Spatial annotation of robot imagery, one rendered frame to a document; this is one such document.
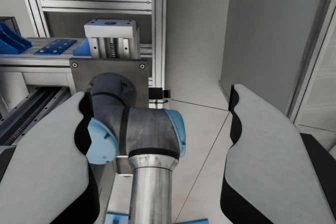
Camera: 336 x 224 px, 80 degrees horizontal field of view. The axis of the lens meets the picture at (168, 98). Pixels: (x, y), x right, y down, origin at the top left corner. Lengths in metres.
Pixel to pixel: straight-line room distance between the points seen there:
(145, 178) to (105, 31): 0.41
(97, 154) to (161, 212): 0.18
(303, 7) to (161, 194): 0.71
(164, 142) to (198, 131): 1.69
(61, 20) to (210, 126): 1.56
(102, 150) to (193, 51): 1.34
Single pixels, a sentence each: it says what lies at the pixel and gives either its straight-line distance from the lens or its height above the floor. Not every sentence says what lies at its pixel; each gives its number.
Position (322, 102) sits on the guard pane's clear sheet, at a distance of 0.77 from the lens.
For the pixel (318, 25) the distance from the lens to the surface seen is 0.77.
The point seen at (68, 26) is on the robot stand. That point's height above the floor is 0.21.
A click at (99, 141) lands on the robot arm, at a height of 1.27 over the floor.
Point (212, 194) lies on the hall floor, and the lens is 3.00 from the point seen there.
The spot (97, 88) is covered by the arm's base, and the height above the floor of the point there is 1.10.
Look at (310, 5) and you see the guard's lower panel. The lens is 0.81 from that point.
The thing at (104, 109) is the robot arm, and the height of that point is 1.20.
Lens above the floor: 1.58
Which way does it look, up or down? 58 degrees down
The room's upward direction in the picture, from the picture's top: 177 degrees clockwise
